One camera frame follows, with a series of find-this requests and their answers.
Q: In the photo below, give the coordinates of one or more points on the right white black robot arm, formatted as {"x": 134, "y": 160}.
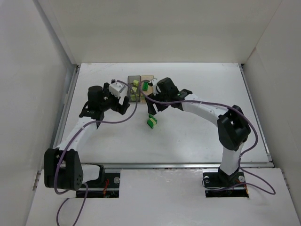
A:
{"x": 233, "y": 128}

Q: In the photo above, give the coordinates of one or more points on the amber translucent plastic container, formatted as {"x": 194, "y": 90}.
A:
{"x": 147, "y": 90}

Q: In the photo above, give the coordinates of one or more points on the light green square lego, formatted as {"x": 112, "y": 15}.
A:
{"x": 135, "y": 83}

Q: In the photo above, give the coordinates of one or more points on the dark green square lego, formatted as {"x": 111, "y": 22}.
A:
{"x": 145, "y": 86}

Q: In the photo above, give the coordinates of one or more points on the front aluminium rail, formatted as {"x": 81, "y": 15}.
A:
{"x": 181, "y": 165}

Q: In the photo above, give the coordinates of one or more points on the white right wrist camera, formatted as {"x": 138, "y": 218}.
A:
{"x": 154, "y": 84}

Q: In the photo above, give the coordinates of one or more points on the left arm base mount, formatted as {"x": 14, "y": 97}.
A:
{"x": 101, "y": 184}

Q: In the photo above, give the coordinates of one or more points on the right aluminium rail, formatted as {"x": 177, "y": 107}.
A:
{"x": 262, "y": 136}

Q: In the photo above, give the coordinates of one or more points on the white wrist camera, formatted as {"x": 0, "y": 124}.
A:
{"x": 154, "y": 84}
{"x": 118, "y": 89}

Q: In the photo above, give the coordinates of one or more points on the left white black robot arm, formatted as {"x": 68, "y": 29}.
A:
{"x": 63, "y": 170}

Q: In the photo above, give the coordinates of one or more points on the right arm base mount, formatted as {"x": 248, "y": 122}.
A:
{"x": 220, "y": 185}

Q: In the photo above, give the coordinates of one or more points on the grey translucent plastic container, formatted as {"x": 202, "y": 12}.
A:
{"x": 133, "y": 93}

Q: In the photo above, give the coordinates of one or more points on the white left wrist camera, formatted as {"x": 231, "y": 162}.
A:
{"x": 118, "y": 89}

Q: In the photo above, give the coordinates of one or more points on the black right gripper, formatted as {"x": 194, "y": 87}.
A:
{"x": 154, "y": 101}

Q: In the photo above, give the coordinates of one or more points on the aluminium table edge rail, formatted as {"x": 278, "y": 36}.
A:
{"x": 64, "y": 104}

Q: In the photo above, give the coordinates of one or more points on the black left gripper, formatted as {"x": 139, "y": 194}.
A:
{"x": 116, "y": 103}

